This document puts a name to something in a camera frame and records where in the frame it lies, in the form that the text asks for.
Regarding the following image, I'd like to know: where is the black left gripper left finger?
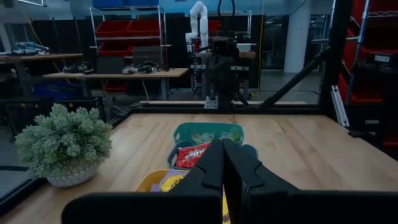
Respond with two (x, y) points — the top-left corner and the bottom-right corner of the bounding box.
(61, 139), (224, 224)

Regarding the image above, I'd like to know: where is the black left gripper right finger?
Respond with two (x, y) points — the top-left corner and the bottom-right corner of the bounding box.
(223, 138), (398, 224)

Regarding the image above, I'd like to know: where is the yellow Sour Patch Kids pack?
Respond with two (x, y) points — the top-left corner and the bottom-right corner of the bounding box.
(150, 169), (189, 193)
(221, 185), (231, 224)

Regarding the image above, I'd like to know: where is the red Skittles pack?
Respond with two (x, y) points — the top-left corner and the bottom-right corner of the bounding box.
(175, 142), (212, 169)

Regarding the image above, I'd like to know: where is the blue-grey plastic bin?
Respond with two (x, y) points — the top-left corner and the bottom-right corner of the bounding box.
(166, 139), (259, 172)

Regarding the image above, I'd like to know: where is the clear green candy pack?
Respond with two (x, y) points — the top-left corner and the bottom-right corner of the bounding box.
(191, 132), (215, 144)
(217, 128), (243, 143)

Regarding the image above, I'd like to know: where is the teal plastic bin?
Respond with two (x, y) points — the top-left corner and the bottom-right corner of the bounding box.
(172, 121), (245, 147)

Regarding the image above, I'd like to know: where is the white round pillar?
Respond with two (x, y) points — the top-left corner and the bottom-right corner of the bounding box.
(283, 0), (312, 74)

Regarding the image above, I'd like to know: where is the dark equipment pile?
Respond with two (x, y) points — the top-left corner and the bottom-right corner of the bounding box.
(121, 60), (160, 75)
(62, 61), (95, 75)

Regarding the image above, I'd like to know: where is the red bin shelving rack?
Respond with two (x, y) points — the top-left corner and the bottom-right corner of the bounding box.
(89, 5), (167, 71)
(337, 0), (398, 106)

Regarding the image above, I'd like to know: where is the wooden workbench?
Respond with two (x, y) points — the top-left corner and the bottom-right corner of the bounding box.
(0, 52), (84, 97)
(42, 67), (190, 101)

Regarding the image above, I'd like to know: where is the silver aluminium extrusion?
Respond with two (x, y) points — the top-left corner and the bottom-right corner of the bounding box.
(330, 85), (351, 128)

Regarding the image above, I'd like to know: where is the artificial green potted plant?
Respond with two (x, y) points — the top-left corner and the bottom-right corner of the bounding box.
(14, 103), (114, 188)

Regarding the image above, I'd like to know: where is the light blue bundle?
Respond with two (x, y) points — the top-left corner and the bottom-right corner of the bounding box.
(12, 42), (50, 56)

